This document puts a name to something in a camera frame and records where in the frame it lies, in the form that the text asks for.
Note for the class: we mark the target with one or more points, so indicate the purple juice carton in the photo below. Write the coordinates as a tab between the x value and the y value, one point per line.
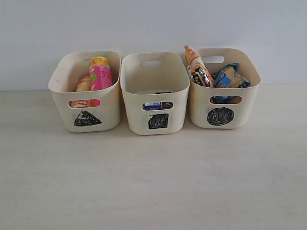
163	105

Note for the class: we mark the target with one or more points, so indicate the cream bin with circle mark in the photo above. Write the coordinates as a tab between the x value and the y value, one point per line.
223	108

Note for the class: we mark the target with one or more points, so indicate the yellow chip can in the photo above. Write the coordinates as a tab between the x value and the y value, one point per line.
84	85

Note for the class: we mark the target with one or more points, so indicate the cream bin with triangle mark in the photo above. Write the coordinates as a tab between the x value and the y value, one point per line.
63	85

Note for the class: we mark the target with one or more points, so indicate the orange noodle packet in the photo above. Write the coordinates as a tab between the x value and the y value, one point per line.
197	71

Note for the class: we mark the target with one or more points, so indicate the white blue milk carton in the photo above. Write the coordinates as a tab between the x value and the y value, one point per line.
152	106

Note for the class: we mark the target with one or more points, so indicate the blue noodle packet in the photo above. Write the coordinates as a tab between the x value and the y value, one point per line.
228	77

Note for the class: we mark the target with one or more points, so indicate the pink chip can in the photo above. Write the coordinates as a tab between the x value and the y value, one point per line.
100	73

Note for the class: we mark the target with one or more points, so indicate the cream bin with square mark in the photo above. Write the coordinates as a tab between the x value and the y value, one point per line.
144	74

